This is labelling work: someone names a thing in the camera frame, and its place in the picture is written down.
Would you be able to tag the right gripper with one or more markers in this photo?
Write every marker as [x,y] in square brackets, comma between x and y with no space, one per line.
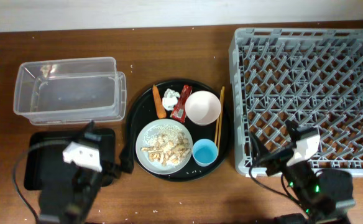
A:
[278,162]

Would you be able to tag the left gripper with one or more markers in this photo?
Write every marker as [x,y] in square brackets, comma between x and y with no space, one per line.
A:
[126,166]

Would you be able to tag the wooden chopstick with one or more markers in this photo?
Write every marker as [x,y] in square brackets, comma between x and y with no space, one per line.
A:
[220,124]
[217,121]

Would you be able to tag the blue plastic cup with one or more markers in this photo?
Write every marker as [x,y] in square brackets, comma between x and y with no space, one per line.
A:
[204,152]

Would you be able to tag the pink white bowl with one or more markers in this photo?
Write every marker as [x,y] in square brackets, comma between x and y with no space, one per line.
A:
[203,107]

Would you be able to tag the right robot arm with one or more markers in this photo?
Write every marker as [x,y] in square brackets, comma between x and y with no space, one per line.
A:
[325,196]

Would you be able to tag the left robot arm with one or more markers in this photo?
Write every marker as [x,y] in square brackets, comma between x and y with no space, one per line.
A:
[70,201]

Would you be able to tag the grey dishwasher rack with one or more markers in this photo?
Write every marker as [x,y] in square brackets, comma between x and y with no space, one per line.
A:
[311,76]

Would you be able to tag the grey plate with leftovers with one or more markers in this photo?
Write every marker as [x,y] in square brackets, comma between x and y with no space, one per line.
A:
[164,147]

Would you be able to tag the orange carrot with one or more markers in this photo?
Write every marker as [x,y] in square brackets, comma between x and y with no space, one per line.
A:
[160,110]

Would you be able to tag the black rectangular tray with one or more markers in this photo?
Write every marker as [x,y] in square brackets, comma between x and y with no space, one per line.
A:
[46,165]

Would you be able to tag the clear plastic bin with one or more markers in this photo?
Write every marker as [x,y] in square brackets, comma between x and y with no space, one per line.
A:
[70,91]

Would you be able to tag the round black serving tray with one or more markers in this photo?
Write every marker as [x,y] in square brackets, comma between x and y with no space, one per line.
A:
[143,112]

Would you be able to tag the crumpled white tissue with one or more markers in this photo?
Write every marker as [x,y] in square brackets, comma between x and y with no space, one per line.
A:
[170,99]

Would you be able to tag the red snack wrapper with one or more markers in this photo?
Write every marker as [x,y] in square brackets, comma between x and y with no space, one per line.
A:
[178,112]

